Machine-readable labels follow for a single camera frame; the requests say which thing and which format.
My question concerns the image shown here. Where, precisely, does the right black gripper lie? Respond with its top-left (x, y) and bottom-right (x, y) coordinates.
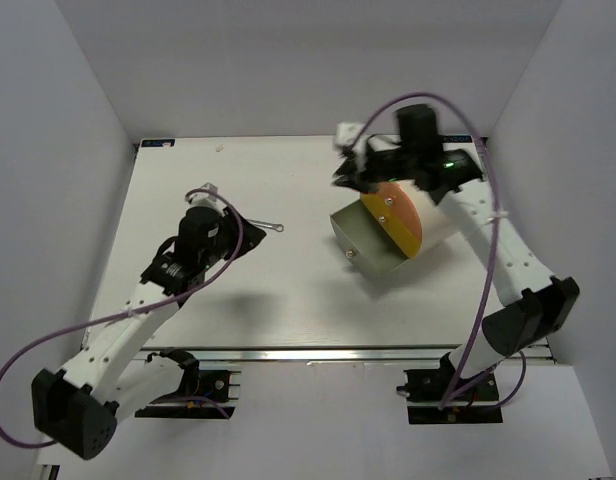
top-left (334, 142), bottom-right (418, 194)

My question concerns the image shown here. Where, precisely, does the silver combination wrench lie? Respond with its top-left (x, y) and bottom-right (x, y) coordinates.
top-left (250, 219), bottom-right (285, 233)

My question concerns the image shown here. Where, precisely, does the orange top drawer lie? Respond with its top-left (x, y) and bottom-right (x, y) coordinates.
top-left (377, 182), bottom-right (422, 241)

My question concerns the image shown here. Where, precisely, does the yellow drawer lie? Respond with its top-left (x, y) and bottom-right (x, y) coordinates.
top-left (360, 194), bottom-right (423, 259)

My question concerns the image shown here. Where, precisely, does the white cylindrical drawer cabinet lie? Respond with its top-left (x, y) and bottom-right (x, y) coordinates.
top-left (401, 182), bottom-right (459, 256)

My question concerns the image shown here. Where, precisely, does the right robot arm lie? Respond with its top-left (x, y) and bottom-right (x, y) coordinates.
top-left (331, 103), bottom-right (580, 405)

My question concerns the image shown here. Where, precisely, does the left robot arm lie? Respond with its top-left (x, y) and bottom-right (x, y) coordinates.
top-left (31, 207), bottom-right (266, 460)

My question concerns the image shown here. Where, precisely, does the blue label sticker right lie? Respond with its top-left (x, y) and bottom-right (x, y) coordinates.
top-left (442, 135), bottom-right (473, 144)

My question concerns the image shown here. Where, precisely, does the blue label sticker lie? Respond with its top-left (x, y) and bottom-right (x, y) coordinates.
top-left (442, 135), bottom-right (473, 144)
top-left (140, 139), bottom-right (175, 148)

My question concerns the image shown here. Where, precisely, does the blue label sticker left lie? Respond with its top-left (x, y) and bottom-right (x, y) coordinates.
top-left (140, 139), bottom-right (175, 148)

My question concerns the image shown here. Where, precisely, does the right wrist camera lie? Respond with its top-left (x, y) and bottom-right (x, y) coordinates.
top-left (333, 121), bottom-right (367, 171)

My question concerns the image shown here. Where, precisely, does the aluminium table rail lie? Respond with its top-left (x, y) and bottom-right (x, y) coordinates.
top-left (127, 344), bottom-right (554, 366)

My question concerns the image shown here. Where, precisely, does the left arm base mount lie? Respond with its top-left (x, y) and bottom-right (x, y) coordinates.
top-left (134, 349), bottom-right (241, 420)

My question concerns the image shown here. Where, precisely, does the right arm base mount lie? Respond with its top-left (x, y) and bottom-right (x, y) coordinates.
top-left (395, 367), bottom-right (504, 426)

